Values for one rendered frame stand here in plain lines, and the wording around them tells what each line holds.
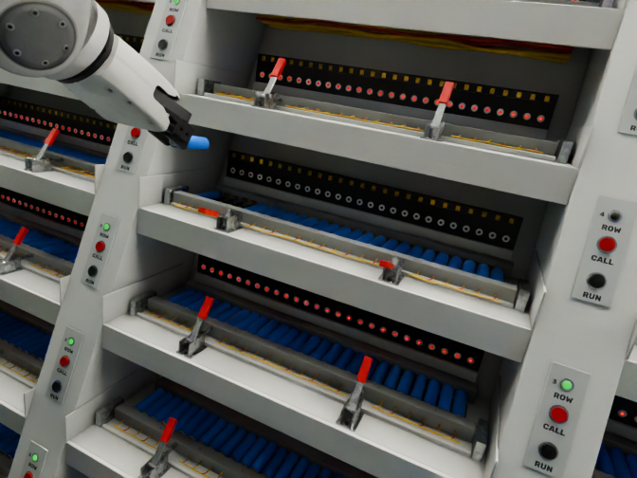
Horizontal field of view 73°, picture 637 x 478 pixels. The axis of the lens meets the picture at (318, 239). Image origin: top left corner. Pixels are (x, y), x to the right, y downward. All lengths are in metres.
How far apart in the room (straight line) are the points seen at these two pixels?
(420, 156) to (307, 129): 0.17
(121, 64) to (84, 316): 0.47
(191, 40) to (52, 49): 0.48
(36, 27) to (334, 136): 0.40
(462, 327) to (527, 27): 0.39
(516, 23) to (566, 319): 0.38
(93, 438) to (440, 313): 0.60
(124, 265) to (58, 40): 0.49
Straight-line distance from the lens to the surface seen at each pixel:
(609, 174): 0.60
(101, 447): 0.85
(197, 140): 0.62
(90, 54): 0.46
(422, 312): 0.58
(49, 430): 0.89
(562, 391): 0.58
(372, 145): 0.62
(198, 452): 0.79
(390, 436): 0.63
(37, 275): 0.98
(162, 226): 0.74
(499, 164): 0.59
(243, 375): 0.68
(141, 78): 0.48
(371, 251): 0.63
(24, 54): 0.36
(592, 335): 0.58
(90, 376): 0.84
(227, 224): 0.67
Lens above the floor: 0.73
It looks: 1 degrees up
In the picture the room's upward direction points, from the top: 17 degrees clockwise
